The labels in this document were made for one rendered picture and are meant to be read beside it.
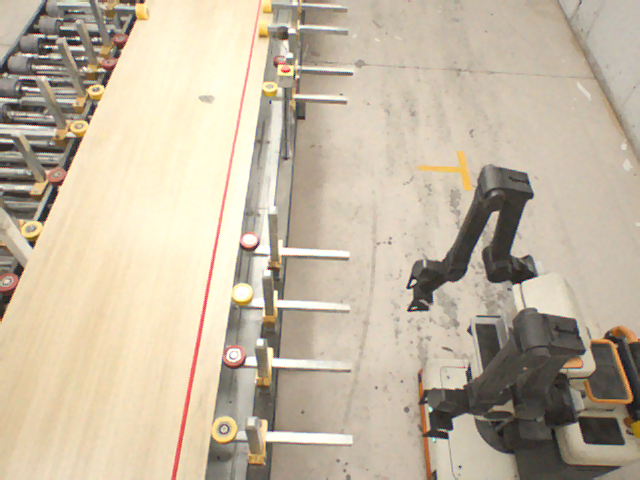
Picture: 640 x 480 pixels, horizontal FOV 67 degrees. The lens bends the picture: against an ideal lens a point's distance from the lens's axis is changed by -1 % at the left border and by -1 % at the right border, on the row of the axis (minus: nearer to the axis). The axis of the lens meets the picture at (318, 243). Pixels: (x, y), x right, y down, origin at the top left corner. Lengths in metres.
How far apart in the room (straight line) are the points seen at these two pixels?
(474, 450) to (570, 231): 1.80
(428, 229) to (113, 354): 2.16
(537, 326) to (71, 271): 1.64
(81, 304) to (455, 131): 3.01
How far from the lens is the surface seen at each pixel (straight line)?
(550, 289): 1.51
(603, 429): 2.08
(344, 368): 1.80
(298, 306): 1.92
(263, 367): 1.70
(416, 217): 3.35
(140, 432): 1.74
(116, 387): 1.82
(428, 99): 4.30
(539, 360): 1.13
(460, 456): 2.41
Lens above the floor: 2.52
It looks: 54 degrees down
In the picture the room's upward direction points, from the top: 5 degrees clockwise
